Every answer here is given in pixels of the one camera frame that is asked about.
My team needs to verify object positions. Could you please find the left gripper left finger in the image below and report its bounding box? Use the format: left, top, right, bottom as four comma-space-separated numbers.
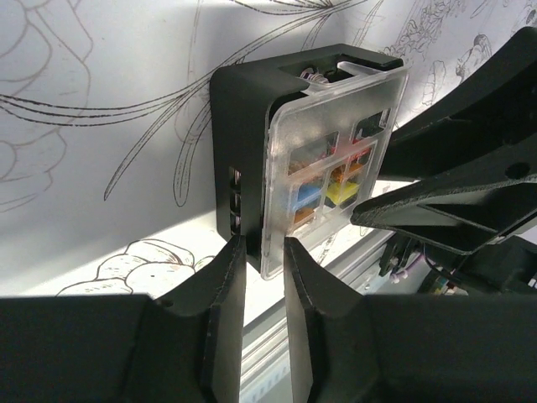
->
1, 235, 247, 402

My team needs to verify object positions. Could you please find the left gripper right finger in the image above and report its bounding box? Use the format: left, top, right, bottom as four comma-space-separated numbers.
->
283, 237, 537, 403

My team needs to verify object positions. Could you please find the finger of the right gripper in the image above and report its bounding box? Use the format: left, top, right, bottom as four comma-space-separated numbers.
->
381, 27, 536, 181
350, 181, 536, 255

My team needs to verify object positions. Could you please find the clear plastic fuse box cover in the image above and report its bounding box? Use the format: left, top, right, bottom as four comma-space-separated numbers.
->
260, 61, 409, 280

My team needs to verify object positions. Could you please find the black fuse box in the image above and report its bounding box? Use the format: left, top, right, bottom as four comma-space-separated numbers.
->
209, 44, 404, 266

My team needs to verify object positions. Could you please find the aluminium rail frame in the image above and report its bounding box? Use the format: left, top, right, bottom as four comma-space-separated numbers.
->
239, 230, 395, 402

